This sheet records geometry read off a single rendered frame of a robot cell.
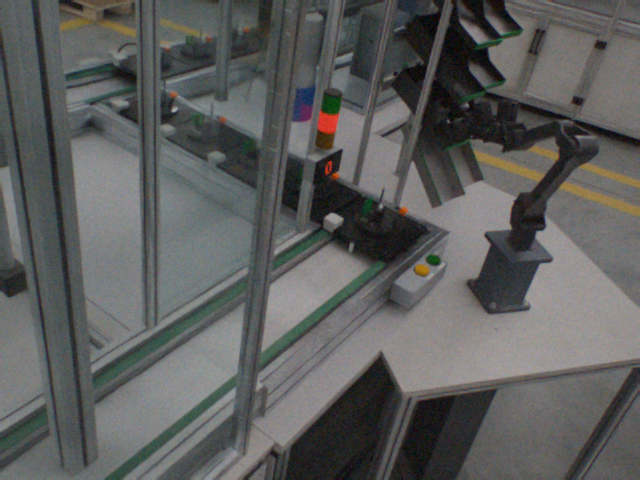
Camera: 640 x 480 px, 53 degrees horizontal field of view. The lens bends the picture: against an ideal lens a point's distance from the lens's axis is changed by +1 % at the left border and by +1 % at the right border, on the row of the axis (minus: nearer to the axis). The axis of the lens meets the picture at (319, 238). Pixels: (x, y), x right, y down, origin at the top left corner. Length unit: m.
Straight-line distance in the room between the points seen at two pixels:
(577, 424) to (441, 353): 1.36
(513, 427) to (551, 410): 0.23
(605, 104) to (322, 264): 4.24
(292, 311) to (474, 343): 0.52
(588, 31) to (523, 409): 3.49
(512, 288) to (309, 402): 0.72
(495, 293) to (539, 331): 0.16
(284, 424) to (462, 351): 0.56
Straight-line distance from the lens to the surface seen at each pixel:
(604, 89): 5.77
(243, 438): 1.39
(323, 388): 1.59
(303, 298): 1.73
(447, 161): 2.17
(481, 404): 2.28
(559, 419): 3.01
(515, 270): 1.88
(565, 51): 5.73
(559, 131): 1.73
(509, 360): 1.83
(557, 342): 1.96
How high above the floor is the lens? 2.05
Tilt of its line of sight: 35 degrees down
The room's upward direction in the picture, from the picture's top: 10 degrees clockwise
